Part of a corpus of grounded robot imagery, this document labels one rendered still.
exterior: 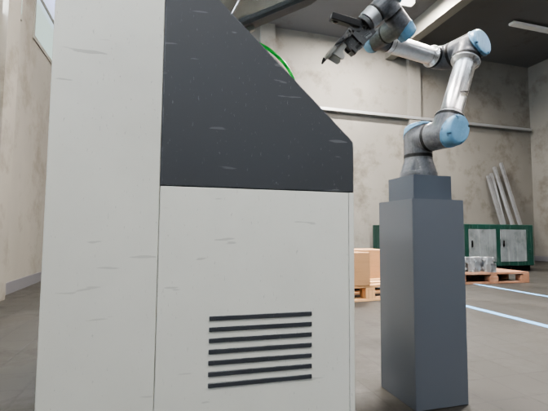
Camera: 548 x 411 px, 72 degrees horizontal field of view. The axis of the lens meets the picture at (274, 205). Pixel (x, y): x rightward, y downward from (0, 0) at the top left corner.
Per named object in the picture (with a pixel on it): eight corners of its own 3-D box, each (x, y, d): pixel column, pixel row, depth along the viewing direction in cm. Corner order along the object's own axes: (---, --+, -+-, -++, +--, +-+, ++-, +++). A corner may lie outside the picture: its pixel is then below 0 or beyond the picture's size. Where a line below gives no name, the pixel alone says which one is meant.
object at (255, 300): (356, 457, 112) (354, 192, 117) (151, 489, 97) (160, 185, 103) (288, 372, 180) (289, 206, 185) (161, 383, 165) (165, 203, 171)
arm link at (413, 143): (417, 159, 170) (416, 129, 171) (442, 153, 158) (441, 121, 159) (397, 156, 165) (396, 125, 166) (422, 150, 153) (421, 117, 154)
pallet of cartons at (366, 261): (373, 285, 471) (373, 248, 474) (424, 298, 387) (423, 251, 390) (276, 290, 427) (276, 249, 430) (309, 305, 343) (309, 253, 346)
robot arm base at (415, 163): (422, 181, 171) (422, 159, 171) (445, 176, 156) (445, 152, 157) (392, 179, 167) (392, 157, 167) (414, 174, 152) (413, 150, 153)
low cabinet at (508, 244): (457, 262, 860) (456, 226, 865) (536, 271, 676) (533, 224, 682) (372, 263, 800) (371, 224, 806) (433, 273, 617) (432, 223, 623)
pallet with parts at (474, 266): (461, 285, 484) (460, 258, 486) (418, 277, 563) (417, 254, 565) (532, 282, 518) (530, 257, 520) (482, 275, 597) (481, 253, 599)
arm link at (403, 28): (399, 38, 153) (383, 16, 149) (422, 25, 143) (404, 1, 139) (391, 50, 150) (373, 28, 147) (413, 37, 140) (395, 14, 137)
